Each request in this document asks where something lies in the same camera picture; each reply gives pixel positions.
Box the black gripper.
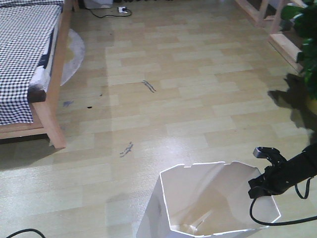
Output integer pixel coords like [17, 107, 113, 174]
[248, 162, 297, 198]

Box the white plastic trash bin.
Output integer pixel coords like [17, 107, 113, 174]
[136, 161, 280, 238]

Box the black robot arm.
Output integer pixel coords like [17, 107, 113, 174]
[248, 144, 317, 199]

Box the green potted plant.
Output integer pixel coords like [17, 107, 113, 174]
[281, 0, 317, 114]

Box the floor power socket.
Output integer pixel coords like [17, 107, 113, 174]
[117, 6, 128, 13]

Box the round grey floor rug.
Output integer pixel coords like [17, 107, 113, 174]
[60, 29, 85, 86]

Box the checkered bed sheet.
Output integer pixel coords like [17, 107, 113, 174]
[0, 0, 64, 125]

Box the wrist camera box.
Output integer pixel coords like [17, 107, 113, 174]
[253, 146, 287, 167]

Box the wooden shelf frame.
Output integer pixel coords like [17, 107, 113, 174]
[236, 0, 305, 72]

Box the black power cord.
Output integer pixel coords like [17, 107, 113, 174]
[85, 7, 133, 19]

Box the wooden bed frame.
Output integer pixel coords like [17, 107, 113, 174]
[0, 0, 73, 149]

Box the black cable bottom left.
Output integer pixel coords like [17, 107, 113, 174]
[5, 228, 46, 238]

